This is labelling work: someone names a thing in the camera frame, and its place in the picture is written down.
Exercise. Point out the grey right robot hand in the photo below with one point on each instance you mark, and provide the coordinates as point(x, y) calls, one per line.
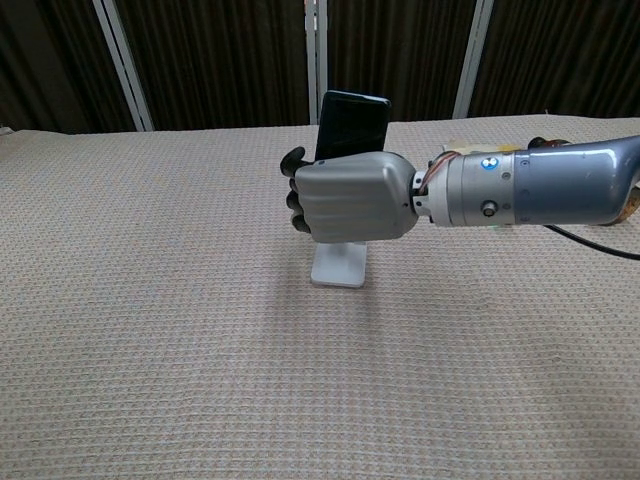
point(355, 197)

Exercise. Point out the black smartphone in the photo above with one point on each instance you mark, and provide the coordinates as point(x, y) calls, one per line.
point(352, 127)

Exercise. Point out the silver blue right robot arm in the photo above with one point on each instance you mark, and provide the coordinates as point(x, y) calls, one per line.
point(540, 187)

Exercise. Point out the white phone stand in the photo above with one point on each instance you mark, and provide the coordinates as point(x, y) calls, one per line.
point(339, 265)

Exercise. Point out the beige woven tablecloth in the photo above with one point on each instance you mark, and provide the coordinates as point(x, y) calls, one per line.
point(200, 350)

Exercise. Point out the brown glass bottle with label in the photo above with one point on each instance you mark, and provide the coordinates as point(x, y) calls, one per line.
point(630, 200)

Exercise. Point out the grey screen frame post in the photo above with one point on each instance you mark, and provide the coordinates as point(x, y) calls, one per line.
point(125, 65)
point(472, 57)
point(315, 55)

